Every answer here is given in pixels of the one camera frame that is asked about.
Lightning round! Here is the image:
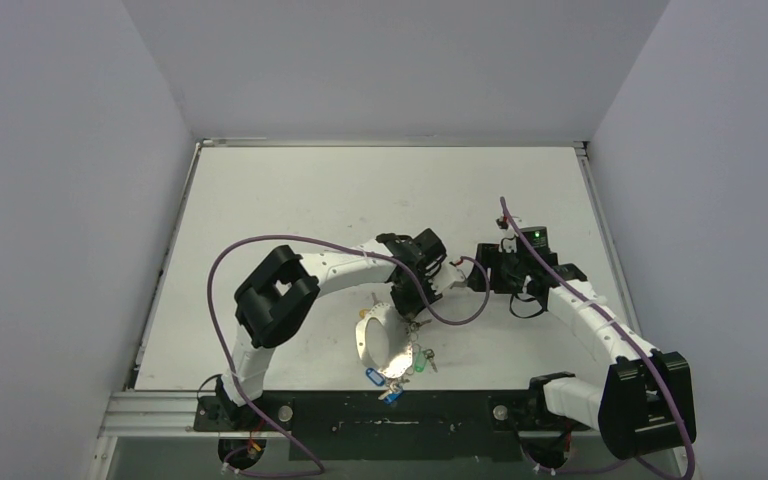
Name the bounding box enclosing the green key tag with key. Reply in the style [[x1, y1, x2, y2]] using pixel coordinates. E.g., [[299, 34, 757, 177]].
[[413, 349, 438, 373]]

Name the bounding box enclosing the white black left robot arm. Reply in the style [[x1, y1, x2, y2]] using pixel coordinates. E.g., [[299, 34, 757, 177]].
[[217, 229, 466, 431]]

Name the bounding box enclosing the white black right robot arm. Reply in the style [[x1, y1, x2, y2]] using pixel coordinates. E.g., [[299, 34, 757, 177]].
[[467, 220, 697, 460]]

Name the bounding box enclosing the blue key tag white label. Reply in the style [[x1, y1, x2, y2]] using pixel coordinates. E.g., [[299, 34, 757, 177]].
[[365, 368, 387, 387]]

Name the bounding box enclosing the blue key tag plain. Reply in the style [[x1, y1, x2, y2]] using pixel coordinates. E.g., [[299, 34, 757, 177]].
[[378, 388, 404, 405]]

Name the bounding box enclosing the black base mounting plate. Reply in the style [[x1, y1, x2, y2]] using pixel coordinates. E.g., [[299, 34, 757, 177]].
[[193, 390, 587, 462]]

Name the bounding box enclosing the aluminium table frame rail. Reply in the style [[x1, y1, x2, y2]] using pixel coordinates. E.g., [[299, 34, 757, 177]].
[[99, 391, 220, 438]]

